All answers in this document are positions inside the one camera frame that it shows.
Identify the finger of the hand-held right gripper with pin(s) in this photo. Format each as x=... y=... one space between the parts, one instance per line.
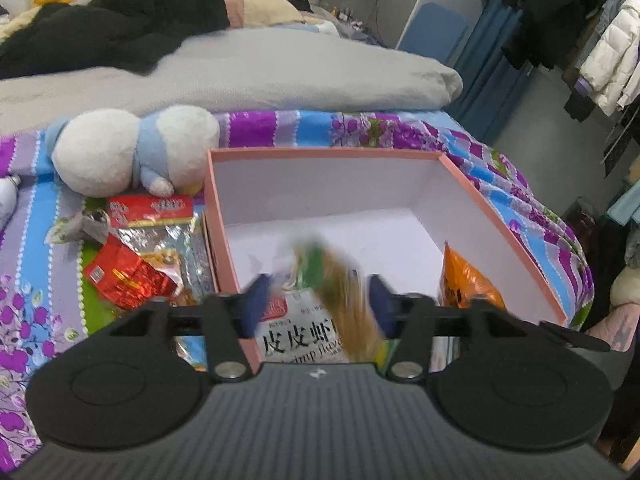
x=575 y=337

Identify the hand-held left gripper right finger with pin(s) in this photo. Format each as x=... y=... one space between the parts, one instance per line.
x=382 y=300

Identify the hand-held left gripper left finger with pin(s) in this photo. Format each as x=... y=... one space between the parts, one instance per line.
x=257 y=300

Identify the green brown snack packet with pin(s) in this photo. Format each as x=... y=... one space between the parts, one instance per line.
x=340 y=305

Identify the white snack packet red label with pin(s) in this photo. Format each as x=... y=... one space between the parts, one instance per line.
x=295 y=335

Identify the orange snack packet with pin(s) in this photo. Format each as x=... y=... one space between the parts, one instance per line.
x=465 y=280

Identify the pink cardboard box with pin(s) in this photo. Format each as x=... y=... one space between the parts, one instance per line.
x=350 y=185

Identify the red foil snack packet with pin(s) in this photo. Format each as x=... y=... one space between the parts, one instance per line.
x=130 y=275

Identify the clear snack packet red top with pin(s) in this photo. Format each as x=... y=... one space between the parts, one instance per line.
x=150 y=207

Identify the pink cushion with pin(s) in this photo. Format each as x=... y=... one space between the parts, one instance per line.
x=620 y=325

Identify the cream fluffy cushion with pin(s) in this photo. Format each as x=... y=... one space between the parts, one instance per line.
x=625 y=285

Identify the small clear snack packet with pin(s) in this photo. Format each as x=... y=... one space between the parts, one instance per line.
x=75 y=227

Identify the white blue plush toy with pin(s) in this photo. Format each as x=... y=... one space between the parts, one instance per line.
x=100 y=155

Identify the floral printed blanket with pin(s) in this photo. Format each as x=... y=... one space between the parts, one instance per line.
x=40 y=285

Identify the grey duvet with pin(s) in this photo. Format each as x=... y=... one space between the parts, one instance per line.
x=300 y=70

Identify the blue curtain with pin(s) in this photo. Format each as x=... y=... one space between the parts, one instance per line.
x=490 y=75

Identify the blue board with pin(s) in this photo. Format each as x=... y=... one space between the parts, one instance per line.
x=435 y=35

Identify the white cylindrical bottle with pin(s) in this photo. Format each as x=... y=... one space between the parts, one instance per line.
x=6 y=200

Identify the white puffer jacket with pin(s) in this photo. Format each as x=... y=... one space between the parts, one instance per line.
x=610 y=60

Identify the cluster of small bottles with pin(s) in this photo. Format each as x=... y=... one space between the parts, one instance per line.
x=350 y=17

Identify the beige pillow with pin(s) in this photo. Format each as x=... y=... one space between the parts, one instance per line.
x=270 y=10

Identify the pink cloth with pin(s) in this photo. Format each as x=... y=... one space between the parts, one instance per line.
x=234 y=7

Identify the black clothing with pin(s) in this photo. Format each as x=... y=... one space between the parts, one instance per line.
x=125 y=20

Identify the black hanging coat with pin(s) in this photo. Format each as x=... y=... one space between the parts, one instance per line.
x=555 y=10

